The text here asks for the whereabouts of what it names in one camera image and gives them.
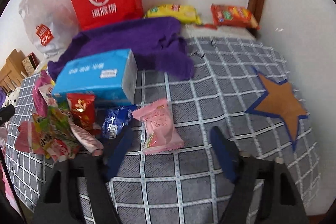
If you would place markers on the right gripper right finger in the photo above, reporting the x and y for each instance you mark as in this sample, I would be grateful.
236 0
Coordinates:
280 200

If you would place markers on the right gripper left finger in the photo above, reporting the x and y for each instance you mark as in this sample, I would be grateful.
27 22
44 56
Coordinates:
59 201

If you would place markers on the pink white candy packet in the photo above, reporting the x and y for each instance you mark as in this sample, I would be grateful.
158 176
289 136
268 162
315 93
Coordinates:
59 145

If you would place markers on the green snack packet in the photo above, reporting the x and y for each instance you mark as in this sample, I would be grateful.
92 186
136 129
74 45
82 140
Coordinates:
55 126

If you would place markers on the blue small snack packet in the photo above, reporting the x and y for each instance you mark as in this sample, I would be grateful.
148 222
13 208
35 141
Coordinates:
115 119

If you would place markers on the red small snack packet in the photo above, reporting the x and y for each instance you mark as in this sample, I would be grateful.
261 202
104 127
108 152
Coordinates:
82 107

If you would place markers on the pink square snack packet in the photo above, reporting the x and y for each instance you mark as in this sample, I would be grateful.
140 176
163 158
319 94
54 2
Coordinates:
161 134

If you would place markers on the magenta large snack bag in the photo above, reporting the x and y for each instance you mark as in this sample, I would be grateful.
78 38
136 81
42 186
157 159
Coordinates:
42 94

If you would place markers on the grey checkered tablecloth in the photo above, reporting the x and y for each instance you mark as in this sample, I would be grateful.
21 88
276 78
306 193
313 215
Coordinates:
187 185

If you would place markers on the wooden chair back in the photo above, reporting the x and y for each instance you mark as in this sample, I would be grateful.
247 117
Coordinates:
13 72

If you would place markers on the blue tissue pack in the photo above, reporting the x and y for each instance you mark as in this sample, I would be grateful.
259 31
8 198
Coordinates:
111 76

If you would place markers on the patterned box with red edge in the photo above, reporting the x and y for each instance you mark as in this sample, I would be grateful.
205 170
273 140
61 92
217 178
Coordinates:
30 63

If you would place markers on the white plastic Miniso bag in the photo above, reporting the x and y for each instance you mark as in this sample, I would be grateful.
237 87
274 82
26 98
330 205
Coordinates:
49 25

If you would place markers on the purple towel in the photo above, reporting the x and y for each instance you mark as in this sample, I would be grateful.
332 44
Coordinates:
156 43

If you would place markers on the red chips bag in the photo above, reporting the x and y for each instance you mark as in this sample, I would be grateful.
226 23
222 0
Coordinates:
234 16

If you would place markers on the yellow chips bag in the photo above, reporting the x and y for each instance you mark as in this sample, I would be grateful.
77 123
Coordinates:
186 14

